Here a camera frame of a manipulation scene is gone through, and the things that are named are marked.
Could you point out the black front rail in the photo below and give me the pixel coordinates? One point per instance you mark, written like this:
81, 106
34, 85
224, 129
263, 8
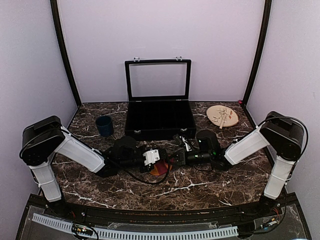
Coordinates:
98, 215

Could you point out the dark blue cup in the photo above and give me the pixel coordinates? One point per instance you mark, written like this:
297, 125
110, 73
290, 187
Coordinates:
104, 125

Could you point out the left black frame post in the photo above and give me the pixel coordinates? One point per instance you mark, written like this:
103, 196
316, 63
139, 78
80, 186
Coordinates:
63, 51

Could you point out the right black frame post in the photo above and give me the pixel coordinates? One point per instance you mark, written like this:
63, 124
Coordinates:
259, 51

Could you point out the white slotted cable duct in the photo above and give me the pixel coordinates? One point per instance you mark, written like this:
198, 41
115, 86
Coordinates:
102, 233

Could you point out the black storage box with lid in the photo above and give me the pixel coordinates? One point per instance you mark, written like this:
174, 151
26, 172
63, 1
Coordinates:
158, 99

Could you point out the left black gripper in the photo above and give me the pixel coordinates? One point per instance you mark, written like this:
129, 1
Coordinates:
150, 166

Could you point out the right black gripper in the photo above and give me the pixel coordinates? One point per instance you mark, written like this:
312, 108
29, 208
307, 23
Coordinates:
182, 157

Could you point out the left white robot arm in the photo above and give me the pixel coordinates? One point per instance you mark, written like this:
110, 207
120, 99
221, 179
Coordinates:
49, 136

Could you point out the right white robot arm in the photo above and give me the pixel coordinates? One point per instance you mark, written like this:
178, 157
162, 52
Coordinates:
287, 135

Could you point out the maroon orange purple sock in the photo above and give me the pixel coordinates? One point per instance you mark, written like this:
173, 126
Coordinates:
160, 170

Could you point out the black frame post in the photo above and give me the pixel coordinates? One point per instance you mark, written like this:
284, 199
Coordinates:
259, 51
63, 51

